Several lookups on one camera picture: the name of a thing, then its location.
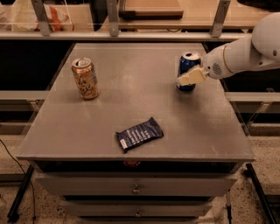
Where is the blue pepsi can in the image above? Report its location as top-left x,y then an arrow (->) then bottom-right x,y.
177,52 -> 201,92

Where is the grey drawer cabinet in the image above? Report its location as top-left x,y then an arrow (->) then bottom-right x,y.
19,43 -> 254,224

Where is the drawer with knob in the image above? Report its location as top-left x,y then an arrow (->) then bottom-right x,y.
62,200 -> 212,218
36,173 -> 236,197

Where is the orange white bag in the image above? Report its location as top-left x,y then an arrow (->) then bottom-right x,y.
44,4 -> 74,32

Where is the black floor cable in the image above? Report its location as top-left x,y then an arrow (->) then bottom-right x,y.
0,139 -> 37,224

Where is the dark blue snack bar wrapper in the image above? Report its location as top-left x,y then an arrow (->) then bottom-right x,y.
115,117 -> 164,153

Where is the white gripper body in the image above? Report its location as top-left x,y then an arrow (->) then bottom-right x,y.
202,44 -> 234,80

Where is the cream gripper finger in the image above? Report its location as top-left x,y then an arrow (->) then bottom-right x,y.
177,66 -> 208,86

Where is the wooden tray on shelf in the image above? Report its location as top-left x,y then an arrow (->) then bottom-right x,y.
119,0 -> 184,20

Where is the lower drawer with knob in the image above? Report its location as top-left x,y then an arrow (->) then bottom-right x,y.
62,200 -> 212,218

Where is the upper drawer with knob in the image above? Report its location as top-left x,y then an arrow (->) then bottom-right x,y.
36,173 -> 236,197

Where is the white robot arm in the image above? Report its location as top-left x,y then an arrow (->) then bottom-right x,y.
177,12 -> 280,87

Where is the orange patterned soda can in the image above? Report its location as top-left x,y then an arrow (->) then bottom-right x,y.
72,58 -> 99,100

